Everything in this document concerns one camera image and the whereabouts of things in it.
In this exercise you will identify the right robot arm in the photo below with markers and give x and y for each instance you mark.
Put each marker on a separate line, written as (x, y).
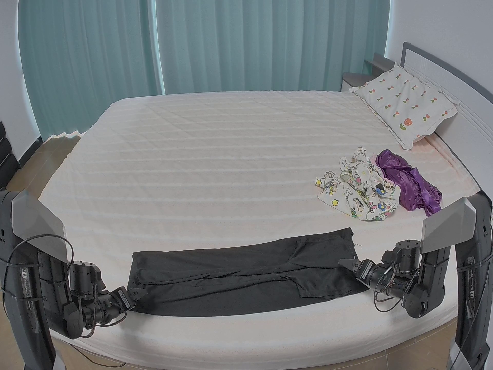
(446, 222)

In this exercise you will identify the purple satin garment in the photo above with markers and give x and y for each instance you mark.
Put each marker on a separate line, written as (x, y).
(408, 183)

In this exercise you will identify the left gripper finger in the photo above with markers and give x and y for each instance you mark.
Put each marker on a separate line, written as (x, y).
(138, 295)

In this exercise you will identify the blue-green curtain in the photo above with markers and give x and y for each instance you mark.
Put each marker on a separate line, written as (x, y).
(269, 33)
(88, 52)

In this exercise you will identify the bed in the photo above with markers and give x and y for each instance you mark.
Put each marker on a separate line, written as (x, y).
(231, 148)

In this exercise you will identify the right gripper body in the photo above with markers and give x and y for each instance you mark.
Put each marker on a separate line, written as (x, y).
(369, 274)

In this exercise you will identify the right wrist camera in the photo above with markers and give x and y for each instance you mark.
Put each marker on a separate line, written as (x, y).
(389, 258)

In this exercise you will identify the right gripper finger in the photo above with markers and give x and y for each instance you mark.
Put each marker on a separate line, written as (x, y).
(349, 265)

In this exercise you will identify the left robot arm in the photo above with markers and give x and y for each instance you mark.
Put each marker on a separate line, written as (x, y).
(34, 222)

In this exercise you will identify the white printed pillow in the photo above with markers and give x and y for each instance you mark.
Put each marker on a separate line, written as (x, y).
(404, 98)

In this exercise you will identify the grey bedside table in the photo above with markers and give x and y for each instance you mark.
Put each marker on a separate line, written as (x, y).
(354, 79)

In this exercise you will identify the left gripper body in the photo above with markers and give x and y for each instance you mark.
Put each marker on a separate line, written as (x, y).
(119, 303)

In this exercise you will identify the black T-shirt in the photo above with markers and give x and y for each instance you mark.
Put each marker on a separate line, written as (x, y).
(238, 276)

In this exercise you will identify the white printed pyjama garment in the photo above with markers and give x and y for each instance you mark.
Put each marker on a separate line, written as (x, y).
(358, 195)

